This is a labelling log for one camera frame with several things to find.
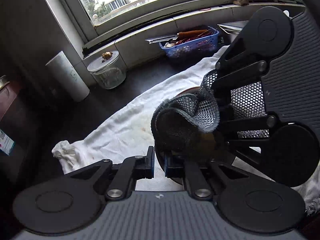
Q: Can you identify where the brown-handled kitchen knife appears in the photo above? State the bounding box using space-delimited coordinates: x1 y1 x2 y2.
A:
146 29 206 44

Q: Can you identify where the dark red container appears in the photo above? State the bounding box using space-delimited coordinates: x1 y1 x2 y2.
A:
0 75 22 120

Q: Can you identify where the brown lump on windowsill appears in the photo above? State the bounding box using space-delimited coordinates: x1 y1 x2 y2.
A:
233 0 249 6

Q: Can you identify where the ginger piece on jar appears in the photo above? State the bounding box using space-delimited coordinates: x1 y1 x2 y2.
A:
101 51 113 62

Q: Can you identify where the window frame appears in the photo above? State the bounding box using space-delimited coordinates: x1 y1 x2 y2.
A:
46 0 302 43

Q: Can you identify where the glass jar with lid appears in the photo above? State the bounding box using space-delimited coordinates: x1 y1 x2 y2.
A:
87 50 126 89

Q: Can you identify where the white paper towel roll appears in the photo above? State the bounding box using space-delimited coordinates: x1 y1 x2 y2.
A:
46 51 89 102

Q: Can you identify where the white ceramic bowl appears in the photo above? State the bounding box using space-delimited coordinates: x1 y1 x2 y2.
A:
154 86 237 185

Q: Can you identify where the grey mesh dish cloth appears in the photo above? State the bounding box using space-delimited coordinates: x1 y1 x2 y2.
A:
151 69 267 148

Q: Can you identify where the blue plastic basket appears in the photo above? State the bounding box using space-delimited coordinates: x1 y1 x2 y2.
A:
158 26 220 59

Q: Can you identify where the metal sink tray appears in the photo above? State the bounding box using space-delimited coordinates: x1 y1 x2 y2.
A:
217 21 248 43

